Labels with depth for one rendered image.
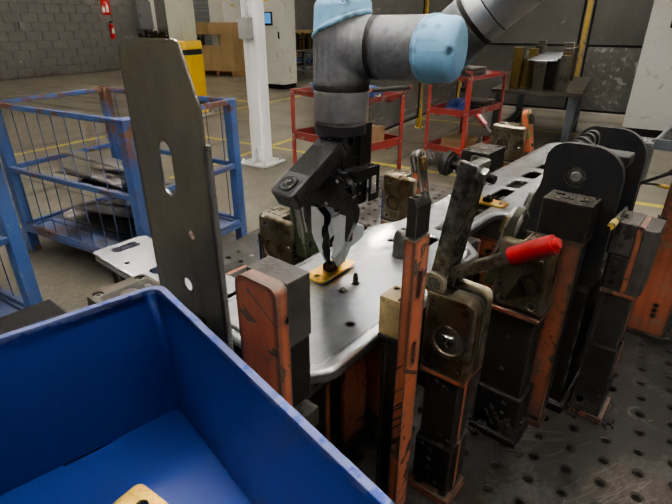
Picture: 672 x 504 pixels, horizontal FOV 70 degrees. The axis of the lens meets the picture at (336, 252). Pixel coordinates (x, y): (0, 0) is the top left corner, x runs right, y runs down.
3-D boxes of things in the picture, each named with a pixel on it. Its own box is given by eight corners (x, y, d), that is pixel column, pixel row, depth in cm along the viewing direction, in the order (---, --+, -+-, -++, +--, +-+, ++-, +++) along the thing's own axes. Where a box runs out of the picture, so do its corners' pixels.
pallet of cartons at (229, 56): (252, 74, 1380) (249, 22, 1322) (235, 76, 1316) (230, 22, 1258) (219, 72, 1430) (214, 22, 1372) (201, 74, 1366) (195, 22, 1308)
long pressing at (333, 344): (542, 142, 160) (543, 138, 160) (616, 153, 147) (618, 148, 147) (192, 319, 65) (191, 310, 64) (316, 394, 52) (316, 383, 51)
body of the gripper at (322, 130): (379, 202, 73) (384, 121, 68) (344, 217, 67) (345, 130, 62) (340, 192, 77) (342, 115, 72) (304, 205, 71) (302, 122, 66)
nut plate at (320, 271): (338, 257, 78) (338, 250, 78) (356, 263, 76) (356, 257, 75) (302, 276, 72) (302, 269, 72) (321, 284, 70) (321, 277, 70)
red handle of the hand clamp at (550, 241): (443, 263, 63) (561, 227, 51) (450, 278, 63) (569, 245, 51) (426, 275, 60) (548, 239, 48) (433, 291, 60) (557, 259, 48)
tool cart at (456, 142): (458, 152, 552) (468, 61, 510) (495, 159, 524) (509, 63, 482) (418, 166, 499) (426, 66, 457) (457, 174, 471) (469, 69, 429)
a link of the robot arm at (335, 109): (345, 95, 60) (298, 89, 64) (344, 132, 62) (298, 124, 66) (380, 90, 65) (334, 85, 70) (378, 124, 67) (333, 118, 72)
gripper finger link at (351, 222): (360, 242, 70) (359, 182, 66) (354, 245, 68) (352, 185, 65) (335, 235, 72) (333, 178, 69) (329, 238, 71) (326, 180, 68)
